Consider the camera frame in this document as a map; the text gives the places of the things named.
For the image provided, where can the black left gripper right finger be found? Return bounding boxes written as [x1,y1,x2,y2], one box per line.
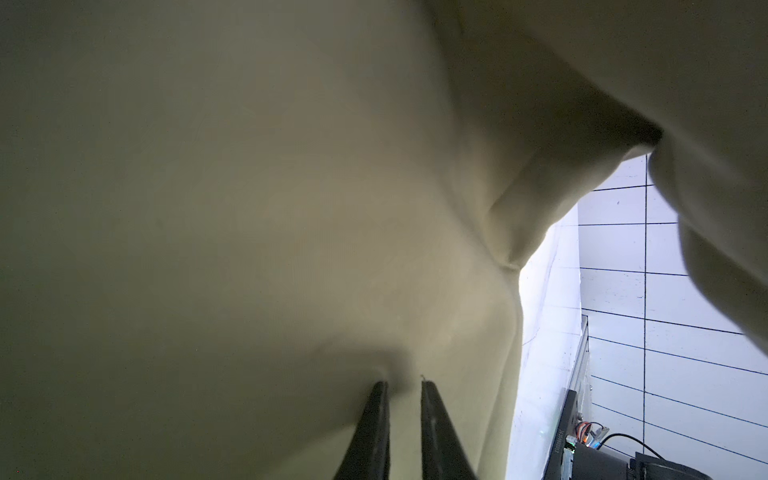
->
[420,379,476,480]

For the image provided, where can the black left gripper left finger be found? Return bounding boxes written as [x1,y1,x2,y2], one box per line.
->
[333,381,390,480]

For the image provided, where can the olive green skirt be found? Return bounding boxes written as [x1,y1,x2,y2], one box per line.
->
[1,1,767,479]

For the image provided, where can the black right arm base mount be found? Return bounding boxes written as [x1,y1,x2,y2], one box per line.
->
[542,390,710,480]

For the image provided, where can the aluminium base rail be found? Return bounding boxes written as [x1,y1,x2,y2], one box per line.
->
[568,313,591,418]

